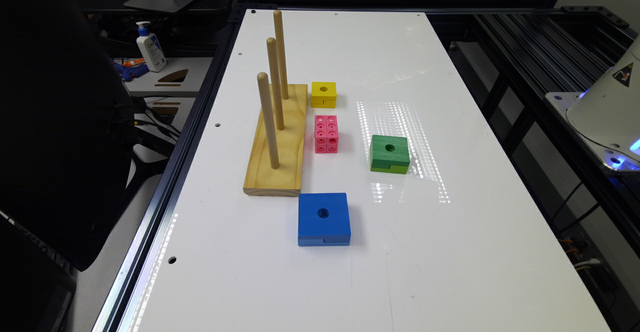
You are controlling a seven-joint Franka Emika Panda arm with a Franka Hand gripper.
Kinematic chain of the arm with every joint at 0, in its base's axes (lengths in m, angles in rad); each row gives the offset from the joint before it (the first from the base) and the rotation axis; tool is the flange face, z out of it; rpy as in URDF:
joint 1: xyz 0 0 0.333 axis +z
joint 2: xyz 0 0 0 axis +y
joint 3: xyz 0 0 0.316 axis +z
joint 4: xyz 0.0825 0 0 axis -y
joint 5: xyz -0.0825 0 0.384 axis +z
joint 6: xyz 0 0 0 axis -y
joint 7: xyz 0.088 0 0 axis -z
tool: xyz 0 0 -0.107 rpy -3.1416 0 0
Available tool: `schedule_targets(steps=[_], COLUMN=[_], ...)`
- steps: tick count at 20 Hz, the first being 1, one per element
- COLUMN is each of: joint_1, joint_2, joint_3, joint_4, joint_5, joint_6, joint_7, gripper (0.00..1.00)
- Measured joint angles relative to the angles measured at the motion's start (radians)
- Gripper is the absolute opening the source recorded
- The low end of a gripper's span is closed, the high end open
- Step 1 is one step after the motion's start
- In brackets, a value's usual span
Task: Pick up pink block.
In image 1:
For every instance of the wooden peg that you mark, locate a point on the wooden peg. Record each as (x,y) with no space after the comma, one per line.
(275,83)
(268,119)
(281,55)

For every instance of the near wooden peg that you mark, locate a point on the near wooden peg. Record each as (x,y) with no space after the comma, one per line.
(268,119)

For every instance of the far wooden peg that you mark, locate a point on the far wooden peg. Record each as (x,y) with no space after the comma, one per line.
(281,55)

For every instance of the pink plastic cube block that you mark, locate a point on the pink plastic cube block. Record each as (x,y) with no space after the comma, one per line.
(326,135)

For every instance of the white lotion pump bottle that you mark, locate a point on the white lotion pump bottle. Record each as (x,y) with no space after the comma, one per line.
(150,48)

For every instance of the wooden peg board base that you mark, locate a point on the wooden peg board base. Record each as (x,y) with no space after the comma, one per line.
(285,181)

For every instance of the green wooden block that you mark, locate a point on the green wooden block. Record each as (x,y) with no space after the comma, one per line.
(389,154)

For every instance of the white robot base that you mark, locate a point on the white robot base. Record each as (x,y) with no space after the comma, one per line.
(606,116)

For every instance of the yellow wooden block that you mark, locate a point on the yellow wooden block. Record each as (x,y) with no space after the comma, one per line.
(323,95)

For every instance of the middle wooden peg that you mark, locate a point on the middle wooden peg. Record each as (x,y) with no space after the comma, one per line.
(275,83)

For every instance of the blue glue gun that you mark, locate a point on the blue glue gun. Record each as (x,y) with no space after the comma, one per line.
(128,71)

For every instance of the black office chair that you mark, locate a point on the black office chair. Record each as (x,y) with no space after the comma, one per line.
(67,135)

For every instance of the blue wooden block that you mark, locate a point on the blue wooden block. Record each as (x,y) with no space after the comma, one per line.
(323,219)

